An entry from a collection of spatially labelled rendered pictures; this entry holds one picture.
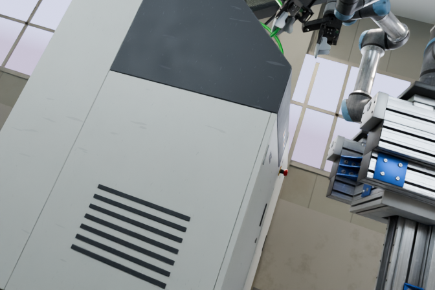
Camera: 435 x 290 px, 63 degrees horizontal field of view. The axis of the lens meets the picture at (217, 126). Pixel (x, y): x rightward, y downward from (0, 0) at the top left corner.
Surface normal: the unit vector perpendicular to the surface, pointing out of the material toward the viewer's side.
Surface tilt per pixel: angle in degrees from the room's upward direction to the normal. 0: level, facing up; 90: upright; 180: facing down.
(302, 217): 90
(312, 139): 90
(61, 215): 90
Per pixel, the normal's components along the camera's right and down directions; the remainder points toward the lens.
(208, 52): -0.17, -0.33
